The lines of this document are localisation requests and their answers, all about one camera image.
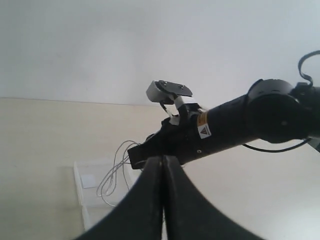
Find clear plastic storage box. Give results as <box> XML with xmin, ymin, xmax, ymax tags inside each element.
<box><xmin>73</xmin><ymin>162</ymin><xmax>135</xmax><ymax>233</ymax></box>

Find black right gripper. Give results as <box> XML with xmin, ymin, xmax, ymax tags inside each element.
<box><xmin>77</xmin><ymin>103</ymin><xmax>261</xmax><ymax>240</ymax></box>

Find white wired earphones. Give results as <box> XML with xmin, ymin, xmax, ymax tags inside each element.
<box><xmin>96</xmin><ymin>140</ymin><xmax>141</xmax><ymax>208</ymax></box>

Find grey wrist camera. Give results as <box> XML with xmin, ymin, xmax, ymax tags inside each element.
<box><xmin>146</xmin><ymin>80</ymin><xmax>193</xmax><ymax>105</ymax></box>

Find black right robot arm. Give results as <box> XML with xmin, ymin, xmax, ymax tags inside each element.
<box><xmin>128</xmin><ymin>79</ymin><xmax>320</xmax><ymax>240</ymax></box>

